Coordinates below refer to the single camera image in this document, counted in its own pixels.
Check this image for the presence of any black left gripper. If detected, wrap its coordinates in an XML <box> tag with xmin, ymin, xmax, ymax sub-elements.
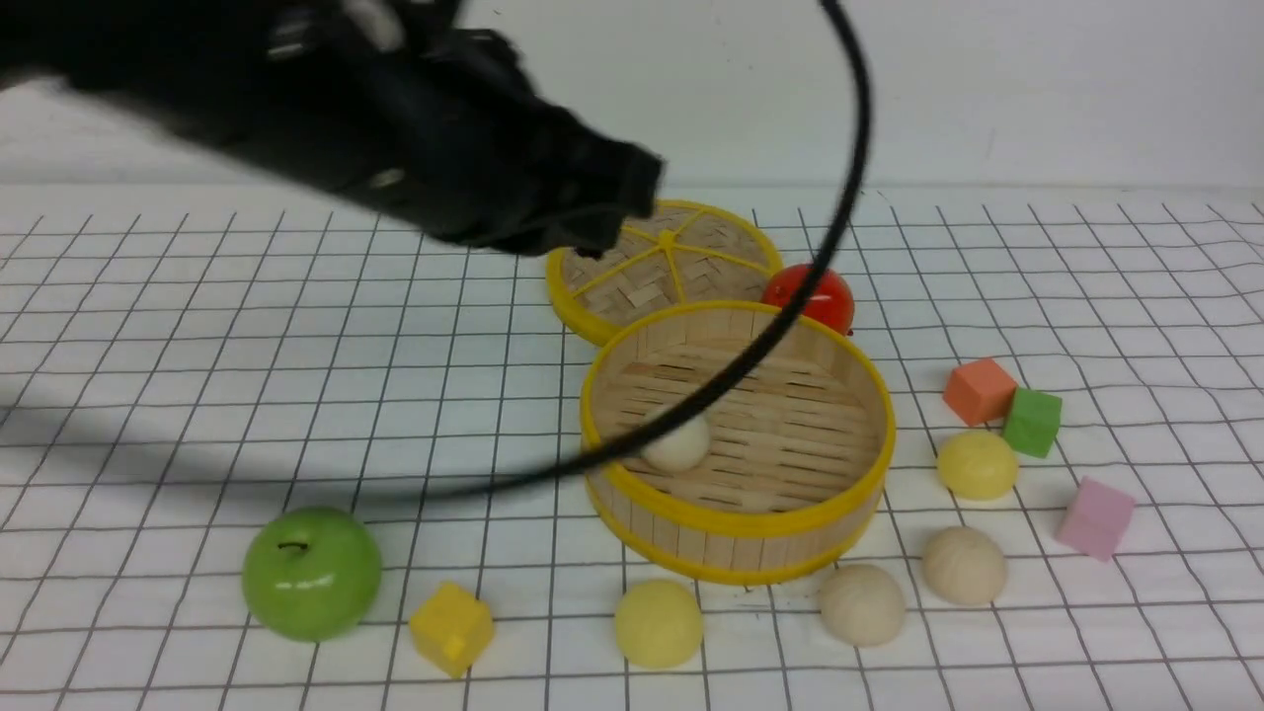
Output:
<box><xmin>236</xmin><ymin>1</ymin><xmax>665</xmax><ymax>257</ymax></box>

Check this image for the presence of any white bun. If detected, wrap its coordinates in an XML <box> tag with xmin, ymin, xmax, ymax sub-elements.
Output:
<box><xmin>640</xmin><ymin>415</ymin><xmax>712</xmax><ymax>474</ymax></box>
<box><xmin>817</xmin><ymin>564</ymin><xmax>908</xmax><ymax>648</ymax></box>
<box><xmin>921</xmin><ymin>525</ymin><xmax>1007</xmax><ymax>606</ymax></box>

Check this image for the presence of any yellow bun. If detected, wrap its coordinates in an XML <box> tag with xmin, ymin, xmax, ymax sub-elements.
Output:
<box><xmin>937</xmin><ymin>431</ymin><xmax>1020</xmax><ymax>501</ymax></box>
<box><xmin>613</xmin><ymin>578</ymin><xmax>704</xmax><ymax>671</ymax></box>

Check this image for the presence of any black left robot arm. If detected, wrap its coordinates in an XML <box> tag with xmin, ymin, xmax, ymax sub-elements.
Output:
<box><xmin>3</xmin><ymin>1</ymin><xmax>665</xmax><ymax>258</ymax></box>

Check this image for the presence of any woven bamboo steamer lid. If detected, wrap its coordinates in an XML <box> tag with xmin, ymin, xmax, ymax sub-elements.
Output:
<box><xmin>545</xmin><ymin>199</ymin><xmax>784</xmax><ymax>345</ymax></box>

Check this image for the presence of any bamboo steamer tray yellow rim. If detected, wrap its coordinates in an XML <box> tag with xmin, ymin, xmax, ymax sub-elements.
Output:
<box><xmin>579</xmin><ymin>301</ymin><xmax>897</xmax><ymax>586</ymax></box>

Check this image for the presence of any white grid tablecloth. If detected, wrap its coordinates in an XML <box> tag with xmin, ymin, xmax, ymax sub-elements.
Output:
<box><xmin>1</xmin><ymin>189</ymin><xmax>1261</xmax><ymax>710</ymax></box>

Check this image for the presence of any red tomato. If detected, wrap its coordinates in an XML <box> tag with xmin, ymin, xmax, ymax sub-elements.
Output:
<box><xmin>761</xmin><ymin>263</ymin><xmax>856</xmax><ymax>337</ymax></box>

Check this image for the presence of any green apple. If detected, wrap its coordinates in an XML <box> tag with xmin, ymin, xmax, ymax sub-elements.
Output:
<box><xmin>240</xmin><ymin>506</ymin><xmax>383</xmax><ymax>643</ymax></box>

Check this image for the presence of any yellow cube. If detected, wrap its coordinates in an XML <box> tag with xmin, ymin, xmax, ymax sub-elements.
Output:
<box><xmin>408</xmin><ymin>581</ymin><xmax>494</xmax><ymax>678</ymax></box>

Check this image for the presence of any yellow bun front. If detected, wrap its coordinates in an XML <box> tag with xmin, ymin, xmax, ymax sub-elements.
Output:
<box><xmin>613</xmin><ymin>578</ymin><xmax>704</xmax><ymax>671</ymax></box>

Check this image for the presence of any orange cube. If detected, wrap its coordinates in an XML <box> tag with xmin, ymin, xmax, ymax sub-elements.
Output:
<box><xmin>943</xmin><ymin>358</ymin><xmax>1018</xmax><ymax>428</ymax></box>

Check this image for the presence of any green cube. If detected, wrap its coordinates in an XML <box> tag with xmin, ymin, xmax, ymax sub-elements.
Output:
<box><xmin>1001</xmin><ymin>387</ymin><xmax>1063</xmax><ymax>459</ymax></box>

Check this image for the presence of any pink cube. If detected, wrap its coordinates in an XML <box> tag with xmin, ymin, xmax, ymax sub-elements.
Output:
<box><xmin>1055</xmin><ymin>478</ymin><xmax>1138</xmax><ymax>563</ymax></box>

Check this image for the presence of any black cable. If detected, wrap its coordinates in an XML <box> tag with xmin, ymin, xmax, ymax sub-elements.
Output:
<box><xmin>326</xmin><ymin>0</ymin><xmax>873</xmax><ymax>501</ymax></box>

